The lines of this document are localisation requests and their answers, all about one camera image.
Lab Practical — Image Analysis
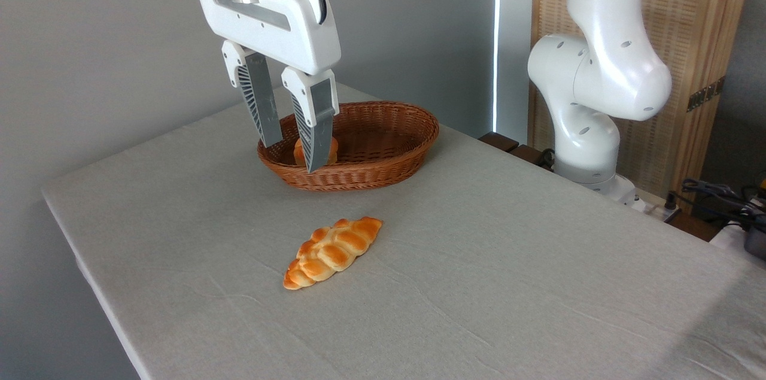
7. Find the wooden rattan folding screen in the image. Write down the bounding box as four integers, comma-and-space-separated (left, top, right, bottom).
530, 0, 758, 214

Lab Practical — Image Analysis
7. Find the black cable bundle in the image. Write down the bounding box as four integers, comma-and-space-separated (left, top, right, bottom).
666, 178, 766, 232

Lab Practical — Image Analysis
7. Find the small round bread roll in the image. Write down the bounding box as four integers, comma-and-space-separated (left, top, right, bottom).
293, 136, 339, 167

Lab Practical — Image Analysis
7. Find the dark brown wooden board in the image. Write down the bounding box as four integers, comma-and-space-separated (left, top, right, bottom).
478, 131, 555, 172

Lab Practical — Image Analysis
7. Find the dark metal screen hinge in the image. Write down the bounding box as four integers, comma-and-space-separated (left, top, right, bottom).
686, 75, 727, 113

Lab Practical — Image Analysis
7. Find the white power strip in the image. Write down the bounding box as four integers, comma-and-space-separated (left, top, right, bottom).
622, 187, 681, 223

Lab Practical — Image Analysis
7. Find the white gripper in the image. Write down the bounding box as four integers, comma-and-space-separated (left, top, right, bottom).
194, 0, 342, 174

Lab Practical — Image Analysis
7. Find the braided golden bread loaf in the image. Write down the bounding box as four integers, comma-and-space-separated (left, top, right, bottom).
282, 216, 384, 291

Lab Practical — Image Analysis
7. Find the grey linen tablecloth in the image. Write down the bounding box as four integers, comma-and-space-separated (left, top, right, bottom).
41, 80, 766, 380

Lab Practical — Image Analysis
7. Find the brown oval wicker basket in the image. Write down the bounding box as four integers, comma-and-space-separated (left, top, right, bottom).
257, 101, 440, 192

